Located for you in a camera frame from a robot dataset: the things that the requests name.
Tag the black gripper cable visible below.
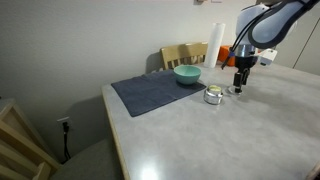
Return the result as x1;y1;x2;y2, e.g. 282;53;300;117
220;6;268;70

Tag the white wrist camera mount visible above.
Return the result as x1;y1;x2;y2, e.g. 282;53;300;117
257;48;279;67

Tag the black plugged power cord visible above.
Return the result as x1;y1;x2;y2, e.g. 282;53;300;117
62;122;73;162

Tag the dark blue cloth placemat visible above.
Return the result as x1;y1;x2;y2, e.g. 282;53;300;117
110;69;207;118

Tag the wooden chair with slatted backrest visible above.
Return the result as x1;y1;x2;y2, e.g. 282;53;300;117
0;98;62;180

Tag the silver round jar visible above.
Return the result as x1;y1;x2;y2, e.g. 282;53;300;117
203;84;224;106

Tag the wooden chair with short backrest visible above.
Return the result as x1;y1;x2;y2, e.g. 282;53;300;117
160;41;209;71

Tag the mint green bowl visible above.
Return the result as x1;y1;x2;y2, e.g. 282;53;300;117
173;64;202;86

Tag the orange cardboard box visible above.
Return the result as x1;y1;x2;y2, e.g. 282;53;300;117
218;45;238;67

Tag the white wall power outlet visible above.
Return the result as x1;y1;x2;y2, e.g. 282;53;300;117
56;116;73;132

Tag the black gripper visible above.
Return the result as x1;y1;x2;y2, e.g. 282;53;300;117
233;55;258;94

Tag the white paper towel roll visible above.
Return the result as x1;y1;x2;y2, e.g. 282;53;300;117
203;22;227;69

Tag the silver round lid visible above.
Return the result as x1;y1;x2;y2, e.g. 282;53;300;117
227;85;243;96

